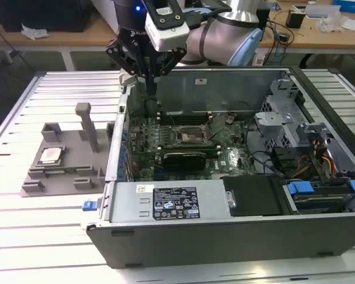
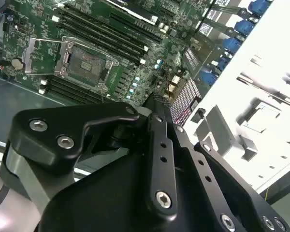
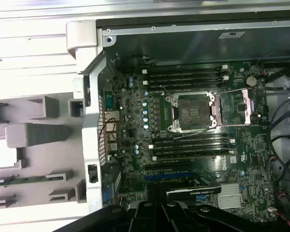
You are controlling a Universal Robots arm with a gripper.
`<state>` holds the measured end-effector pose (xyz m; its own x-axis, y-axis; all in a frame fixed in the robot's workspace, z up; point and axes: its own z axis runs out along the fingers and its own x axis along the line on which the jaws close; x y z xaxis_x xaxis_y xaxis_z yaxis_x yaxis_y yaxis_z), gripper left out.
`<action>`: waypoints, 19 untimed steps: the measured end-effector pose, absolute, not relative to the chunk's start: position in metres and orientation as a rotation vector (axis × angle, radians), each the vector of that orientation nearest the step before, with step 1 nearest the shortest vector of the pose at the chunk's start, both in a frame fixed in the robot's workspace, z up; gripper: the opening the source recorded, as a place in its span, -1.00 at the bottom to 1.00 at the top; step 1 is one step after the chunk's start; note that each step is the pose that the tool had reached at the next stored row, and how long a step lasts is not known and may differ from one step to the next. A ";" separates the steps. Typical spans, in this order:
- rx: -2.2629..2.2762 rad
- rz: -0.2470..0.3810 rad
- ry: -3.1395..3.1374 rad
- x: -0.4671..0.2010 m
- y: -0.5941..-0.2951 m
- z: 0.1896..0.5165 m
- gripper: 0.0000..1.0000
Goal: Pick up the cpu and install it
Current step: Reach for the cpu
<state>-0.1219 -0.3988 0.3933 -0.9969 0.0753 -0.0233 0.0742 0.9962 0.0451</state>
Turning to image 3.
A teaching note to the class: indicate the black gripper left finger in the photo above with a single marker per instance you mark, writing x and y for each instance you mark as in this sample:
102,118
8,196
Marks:
135,217

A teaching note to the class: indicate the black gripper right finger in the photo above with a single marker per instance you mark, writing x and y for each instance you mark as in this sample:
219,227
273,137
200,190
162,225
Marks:
183,217

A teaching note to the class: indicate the CPU socket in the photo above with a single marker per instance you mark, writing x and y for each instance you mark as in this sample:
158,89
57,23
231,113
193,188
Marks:
191,111

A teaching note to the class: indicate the black graphics card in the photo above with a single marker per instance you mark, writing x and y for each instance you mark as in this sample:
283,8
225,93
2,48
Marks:
193,192

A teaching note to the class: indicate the blue expansion slot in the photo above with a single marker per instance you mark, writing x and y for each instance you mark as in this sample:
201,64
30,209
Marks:
169,176

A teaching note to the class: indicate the silver chipset heatsink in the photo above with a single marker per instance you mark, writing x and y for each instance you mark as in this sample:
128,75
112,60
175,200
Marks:
229,195

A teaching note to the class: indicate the black expansion slot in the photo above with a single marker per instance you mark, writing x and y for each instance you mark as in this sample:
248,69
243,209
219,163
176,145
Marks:
169,165

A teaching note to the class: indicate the black RAM slot white latches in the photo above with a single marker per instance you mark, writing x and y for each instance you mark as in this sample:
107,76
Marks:
195,145
183,79
183,69
195,155

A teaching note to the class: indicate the metal locking lever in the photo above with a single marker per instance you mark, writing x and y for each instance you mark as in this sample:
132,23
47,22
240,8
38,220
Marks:
193,134
163,89

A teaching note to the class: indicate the open PC case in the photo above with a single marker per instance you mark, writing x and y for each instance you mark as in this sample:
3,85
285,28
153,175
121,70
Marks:
90,145

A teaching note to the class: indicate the green motherboard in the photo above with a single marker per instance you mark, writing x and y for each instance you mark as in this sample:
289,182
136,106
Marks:
253,154

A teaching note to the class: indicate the green RAM stick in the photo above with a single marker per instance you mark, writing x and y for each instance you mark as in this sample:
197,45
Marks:
26,180

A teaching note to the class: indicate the grey parts rack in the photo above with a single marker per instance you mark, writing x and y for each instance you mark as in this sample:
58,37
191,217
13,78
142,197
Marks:
46,133

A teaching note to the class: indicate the metal socket cover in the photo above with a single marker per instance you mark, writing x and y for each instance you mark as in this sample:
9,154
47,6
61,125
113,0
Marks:
247,106

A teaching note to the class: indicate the round coin battery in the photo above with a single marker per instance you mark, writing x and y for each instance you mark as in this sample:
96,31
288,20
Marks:
251,81

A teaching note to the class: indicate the white case label sticker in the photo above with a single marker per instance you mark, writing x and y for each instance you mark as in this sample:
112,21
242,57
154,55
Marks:
232,35

